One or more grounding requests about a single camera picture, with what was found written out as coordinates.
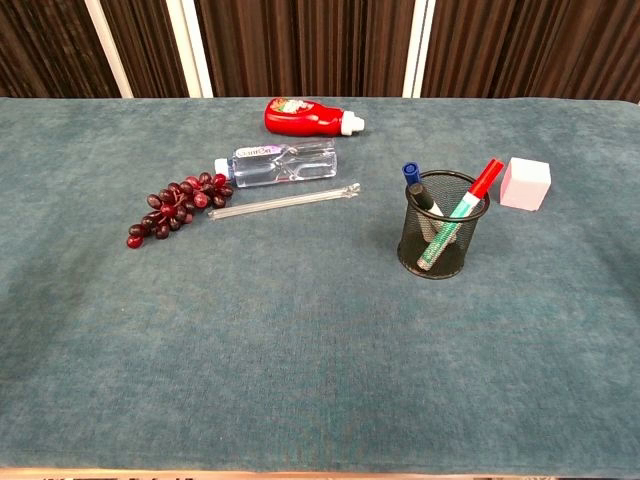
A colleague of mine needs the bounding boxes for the clear plastic water bottle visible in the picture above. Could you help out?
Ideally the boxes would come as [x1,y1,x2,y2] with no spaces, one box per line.
[214,138,338,190]

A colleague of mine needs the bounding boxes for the teal fabric table mat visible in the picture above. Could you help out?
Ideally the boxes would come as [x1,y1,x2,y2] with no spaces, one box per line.
[0,96,640,474]

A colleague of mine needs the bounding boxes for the dark brown pleated curtain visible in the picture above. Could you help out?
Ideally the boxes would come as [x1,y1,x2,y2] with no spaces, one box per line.
[0,0,640,104]

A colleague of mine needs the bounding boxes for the red capped green marker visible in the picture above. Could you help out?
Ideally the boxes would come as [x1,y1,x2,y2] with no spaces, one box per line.
[417,158,505,271]

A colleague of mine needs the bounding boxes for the dark red grape bunch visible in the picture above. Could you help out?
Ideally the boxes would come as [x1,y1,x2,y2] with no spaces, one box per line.
[126,171,235,250]

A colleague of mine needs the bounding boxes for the red ketchup squeeze bottle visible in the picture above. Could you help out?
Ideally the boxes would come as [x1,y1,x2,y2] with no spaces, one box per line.
[263,97,366,137]

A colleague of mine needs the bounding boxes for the pink cube block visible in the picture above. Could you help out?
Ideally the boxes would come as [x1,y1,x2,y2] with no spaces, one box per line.
[499,156,552,212]

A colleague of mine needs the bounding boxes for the black capped white marker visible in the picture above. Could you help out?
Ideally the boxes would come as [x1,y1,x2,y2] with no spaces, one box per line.
[408,182,445,217]

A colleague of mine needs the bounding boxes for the clear glass test tube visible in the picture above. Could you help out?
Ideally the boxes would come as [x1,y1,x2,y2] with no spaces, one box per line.
[207,182,361,220]

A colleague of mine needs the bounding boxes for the black mesh pen holder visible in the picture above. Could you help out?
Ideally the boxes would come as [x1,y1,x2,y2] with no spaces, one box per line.
[397,170,491,280]

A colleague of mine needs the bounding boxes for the white partition post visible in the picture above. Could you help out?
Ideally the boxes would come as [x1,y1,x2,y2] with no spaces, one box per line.
[166,0,215,99]
[83,0,135,99]
[402,0,437,99]

